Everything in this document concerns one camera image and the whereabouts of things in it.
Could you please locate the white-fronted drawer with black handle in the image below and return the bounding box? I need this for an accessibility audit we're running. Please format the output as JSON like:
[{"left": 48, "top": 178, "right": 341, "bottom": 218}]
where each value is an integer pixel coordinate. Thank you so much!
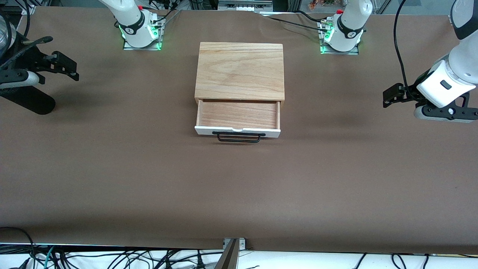
[{"left": 194, "top": 99, "right": 282, "bottom": 143}]

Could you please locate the light wooden drawer cabinet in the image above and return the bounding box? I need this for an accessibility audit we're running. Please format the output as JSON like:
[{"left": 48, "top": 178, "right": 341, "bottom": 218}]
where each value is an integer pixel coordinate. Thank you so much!
[{"left": 194, "top": 42, "right": 286, "bottom": 111}]

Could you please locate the black cylindrical vase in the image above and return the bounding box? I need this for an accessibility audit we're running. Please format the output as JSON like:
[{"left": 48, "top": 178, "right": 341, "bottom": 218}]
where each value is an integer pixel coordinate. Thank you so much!
[{"left": 0, "top": 85, "right": 56, "bottom": 115}]

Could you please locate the brown table cover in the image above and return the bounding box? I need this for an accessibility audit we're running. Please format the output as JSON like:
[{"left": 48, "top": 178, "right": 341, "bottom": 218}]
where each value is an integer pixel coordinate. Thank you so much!
[{"left": 0, "top": 6, "right": 478, "bottom": 255}]

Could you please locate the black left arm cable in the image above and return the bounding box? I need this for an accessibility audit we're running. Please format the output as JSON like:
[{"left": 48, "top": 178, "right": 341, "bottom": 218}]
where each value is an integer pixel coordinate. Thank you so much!
[{"left": 394, "top": 0, "right": 424, "bottom": 98}]

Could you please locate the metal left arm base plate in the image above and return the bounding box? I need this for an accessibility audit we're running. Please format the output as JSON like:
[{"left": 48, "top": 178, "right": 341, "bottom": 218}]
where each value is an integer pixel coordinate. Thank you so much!
[{"left": 317, "top": 21, "right": 360, "bottom": 56}]

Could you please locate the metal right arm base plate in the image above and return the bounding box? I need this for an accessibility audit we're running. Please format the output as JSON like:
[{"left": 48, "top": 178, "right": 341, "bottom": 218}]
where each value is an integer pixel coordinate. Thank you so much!
[{"left": 122, "top": 15, "right": 164, "bottom": 51}]

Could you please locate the long black base cable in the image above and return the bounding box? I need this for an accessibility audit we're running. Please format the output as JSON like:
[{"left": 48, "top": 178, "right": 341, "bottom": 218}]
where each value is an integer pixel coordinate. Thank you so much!
[{"left": 258, "top": 11, "right": 331, "bottom": 30}]

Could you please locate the black looped cable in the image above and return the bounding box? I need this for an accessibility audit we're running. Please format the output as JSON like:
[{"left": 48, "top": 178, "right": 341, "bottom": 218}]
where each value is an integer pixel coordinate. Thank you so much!
[{"left": 0, "top": 226, "right": 37, "bottom": 269}]

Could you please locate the teal cable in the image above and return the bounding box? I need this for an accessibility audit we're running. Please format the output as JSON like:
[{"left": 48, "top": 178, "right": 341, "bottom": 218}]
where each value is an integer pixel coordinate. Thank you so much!
[{"left": 42, "top": 246, "right": 56, "bottom": 269}]

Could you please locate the black cable tangle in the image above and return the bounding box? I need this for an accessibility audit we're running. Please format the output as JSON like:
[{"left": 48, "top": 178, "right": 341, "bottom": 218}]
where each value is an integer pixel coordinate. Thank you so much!
[{"left": 56, "top": 248, "right": 224, "bottom": 269}]

